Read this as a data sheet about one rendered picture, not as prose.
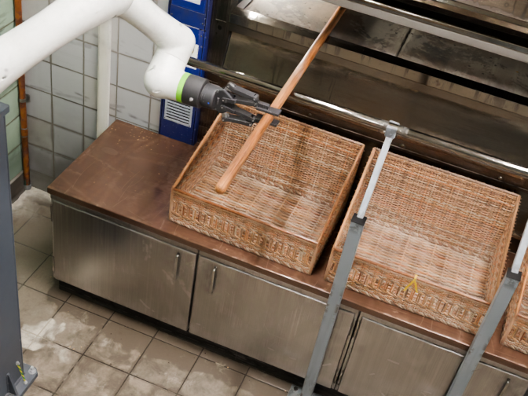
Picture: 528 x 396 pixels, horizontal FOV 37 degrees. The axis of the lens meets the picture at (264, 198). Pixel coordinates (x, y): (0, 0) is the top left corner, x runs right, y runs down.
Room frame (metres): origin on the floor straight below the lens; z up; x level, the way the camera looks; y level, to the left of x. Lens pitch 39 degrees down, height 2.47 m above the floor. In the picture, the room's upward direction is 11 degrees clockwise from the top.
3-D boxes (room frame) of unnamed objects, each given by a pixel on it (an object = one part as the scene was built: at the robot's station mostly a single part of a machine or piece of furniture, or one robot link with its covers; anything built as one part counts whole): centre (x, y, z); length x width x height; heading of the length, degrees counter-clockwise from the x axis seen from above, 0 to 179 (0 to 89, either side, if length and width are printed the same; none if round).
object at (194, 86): (2.01, 0.26, 1.19); 0.12 x 0.06 x 0.09; 167
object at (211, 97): (1.99, 0.19, 1.19); 0.09 x 0.07 x 0.08; 77
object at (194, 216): (2.25, 0.00, 0.72); 0.56 x 0.49 x 0.28; 75
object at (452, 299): (2.11, -0.57, 0.72); 0.56 x 0.49 x 0.28; 77
